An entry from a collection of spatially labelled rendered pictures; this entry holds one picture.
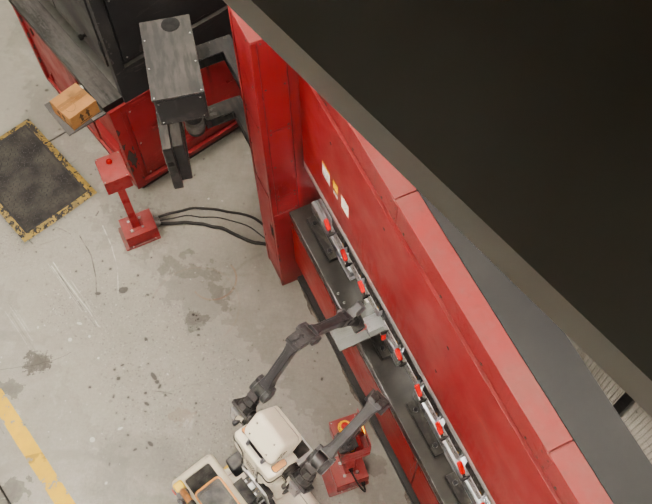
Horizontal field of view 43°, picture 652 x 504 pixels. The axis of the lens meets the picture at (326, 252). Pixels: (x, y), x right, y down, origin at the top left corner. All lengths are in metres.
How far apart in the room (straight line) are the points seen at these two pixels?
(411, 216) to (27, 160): 3.88
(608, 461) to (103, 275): 3.82
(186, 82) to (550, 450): 2.31
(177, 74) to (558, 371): 2.21
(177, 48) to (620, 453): 2.65
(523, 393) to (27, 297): 3.82
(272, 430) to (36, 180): 3.21
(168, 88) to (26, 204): 2.46
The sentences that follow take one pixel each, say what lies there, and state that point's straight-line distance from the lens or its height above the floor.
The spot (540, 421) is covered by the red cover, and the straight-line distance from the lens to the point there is 2.85.
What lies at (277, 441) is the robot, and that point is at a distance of 3.71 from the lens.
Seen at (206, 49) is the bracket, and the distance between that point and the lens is 4.45.
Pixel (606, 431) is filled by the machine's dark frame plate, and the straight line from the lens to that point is 2.89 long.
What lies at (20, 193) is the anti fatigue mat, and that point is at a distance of 6.29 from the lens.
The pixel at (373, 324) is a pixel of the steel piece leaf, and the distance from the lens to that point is 4.31.
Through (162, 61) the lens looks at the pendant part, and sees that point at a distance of 4.10.
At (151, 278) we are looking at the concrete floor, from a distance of 5.69.
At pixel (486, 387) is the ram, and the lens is 3.13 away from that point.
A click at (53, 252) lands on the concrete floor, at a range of 5.97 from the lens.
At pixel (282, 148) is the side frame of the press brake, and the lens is 4.27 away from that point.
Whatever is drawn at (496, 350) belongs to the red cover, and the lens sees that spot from 2.90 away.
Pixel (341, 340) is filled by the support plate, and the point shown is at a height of 1.00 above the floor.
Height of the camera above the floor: 4.95
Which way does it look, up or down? 61 degrees down
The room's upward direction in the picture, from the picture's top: 2 degrees counter-clockwise
